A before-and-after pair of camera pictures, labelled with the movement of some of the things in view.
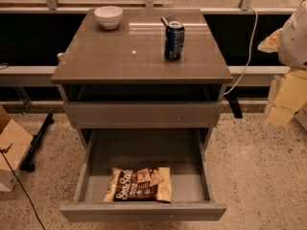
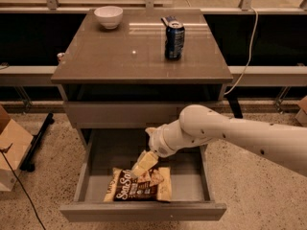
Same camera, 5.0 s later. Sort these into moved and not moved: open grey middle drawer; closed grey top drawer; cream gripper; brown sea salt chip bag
Moved: cream gripper
Not moved: open grey middle drawer; closed grey top drawer; brown sea salt chip bag
